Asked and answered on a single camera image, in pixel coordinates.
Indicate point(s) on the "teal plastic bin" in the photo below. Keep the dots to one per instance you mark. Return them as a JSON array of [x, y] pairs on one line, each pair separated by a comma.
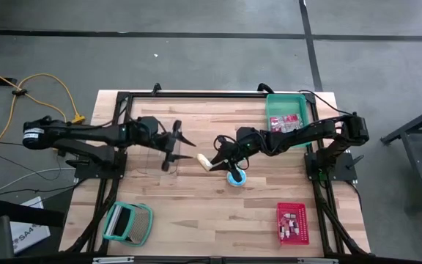
[[284, 104]]

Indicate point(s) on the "white frosted donut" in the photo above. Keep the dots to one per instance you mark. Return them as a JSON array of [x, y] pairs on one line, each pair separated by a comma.
[[204, 162]]

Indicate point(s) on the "red snack bag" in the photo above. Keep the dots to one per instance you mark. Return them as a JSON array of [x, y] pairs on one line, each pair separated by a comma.
[[286, 124]]

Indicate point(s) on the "clear plastic bin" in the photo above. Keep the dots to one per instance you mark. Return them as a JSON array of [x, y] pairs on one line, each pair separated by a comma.
[[148, 161]]

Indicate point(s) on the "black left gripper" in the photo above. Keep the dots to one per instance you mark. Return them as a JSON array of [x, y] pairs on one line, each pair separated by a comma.
[[148, 133]]

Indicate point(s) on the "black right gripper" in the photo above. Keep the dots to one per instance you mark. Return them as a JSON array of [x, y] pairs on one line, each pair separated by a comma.
[[249, 143]]

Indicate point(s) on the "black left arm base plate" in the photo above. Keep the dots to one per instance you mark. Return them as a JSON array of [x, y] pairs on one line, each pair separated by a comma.
[[97, 172]]

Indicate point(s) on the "white printed box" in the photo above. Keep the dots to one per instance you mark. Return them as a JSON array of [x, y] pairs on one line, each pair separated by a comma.
[[31, 238]]

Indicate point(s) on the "black metal stand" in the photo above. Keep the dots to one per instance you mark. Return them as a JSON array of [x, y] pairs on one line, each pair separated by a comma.
[[420, 165]]

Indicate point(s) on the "red plastic basket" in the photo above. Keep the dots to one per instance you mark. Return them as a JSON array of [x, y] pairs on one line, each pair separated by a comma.
[[300, 238]]

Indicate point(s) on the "blue frosted donut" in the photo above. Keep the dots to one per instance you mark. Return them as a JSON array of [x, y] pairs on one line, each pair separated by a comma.
[[238, 184]]

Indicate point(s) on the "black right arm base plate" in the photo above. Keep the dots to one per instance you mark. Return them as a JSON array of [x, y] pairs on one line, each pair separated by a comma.
[[343, 168]]

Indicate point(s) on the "orange-capped white dropper bottle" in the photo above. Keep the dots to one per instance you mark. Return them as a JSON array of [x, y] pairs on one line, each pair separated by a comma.
[[288, 232]]

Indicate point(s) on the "black aluminium table frame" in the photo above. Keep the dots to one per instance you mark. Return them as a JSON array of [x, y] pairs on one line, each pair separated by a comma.
[[196, 95]]

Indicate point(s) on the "small white dropper bottle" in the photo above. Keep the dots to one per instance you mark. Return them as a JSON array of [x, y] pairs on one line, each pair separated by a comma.
[[291, 222], [283, 232], [295, 231], [288, 215]]

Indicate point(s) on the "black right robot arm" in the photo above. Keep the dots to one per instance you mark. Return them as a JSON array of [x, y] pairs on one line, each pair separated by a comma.
[[306, 132]]

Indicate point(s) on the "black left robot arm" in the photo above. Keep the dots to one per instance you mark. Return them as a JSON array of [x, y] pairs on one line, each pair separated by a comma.
[[86, 133]]

